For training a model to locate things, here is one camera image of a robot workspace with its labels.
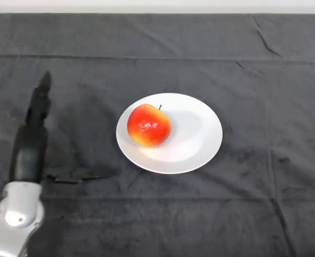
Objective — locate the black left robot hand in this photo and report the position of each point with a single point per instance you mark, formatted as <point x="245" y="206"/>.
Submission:
<point x="30" y="150"/>

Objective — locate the red yellow apple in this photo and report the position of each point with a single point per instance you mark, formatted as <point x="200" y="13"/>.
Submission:
<point x="149" y="125"/>

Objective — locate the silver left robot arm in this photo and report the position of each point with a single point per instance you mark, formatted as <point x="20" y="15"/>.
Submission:
<point x="15" y="217"/>

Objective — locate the round white plate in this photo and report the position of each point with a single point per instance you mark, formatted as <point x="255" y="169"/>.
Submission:
<point x="184" y="144"/>

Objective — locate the black cloth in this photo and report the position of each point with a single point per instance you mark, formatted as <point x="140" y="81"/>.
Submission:
<point x="226" y="214"/>

